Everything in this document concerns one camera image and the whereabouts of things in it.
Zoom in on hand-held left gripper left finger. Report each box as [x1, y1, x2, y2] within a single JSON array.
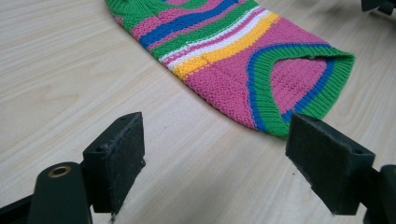
[[81, 111, 147, 216]]

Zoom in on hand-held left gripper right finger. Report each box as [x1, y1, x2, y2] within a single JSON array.
[[285, 112, 376, 217]]

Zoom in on striped knitted pet sweater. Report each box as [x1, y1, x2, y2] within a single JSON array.
[[104, 0, 356, 140]]

